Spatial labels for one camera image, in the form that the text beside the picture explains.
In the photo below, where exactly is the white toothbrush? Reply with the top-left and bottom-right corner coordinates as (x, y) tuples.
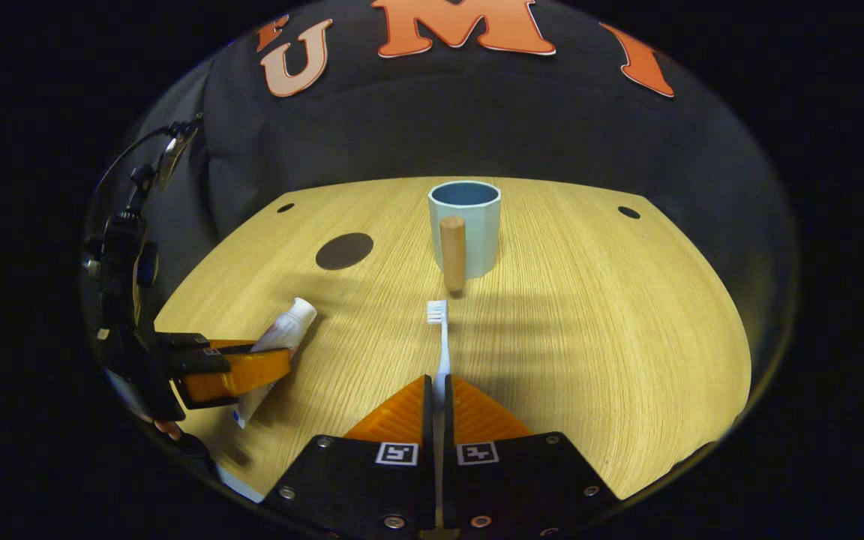
(426, 300), (452, 526)

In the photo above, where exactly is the light blue cup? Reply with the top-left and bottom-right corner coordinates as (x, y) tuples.
(427, 180), (502, 293)

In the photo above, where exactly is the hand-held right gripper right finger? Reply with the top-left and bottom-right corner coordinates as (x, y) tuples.
(443, 375), (620, 537)

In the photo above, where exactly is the white toothpaste tube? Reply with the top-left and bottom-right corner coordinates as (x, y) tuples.
(233, 297), (318, 429)

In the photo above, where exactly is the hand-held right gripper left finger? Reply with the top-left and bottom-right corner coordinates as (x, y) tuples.
(261, 375), (437, 537)

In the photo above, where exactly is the black backdrop cloth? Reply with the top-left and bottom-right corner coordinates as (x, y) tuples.
(83, 0), (797, 391)

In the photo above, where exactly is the dark brown round coaster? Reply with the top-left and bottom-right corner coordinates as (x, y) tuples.
(316, 232), (374, 271)

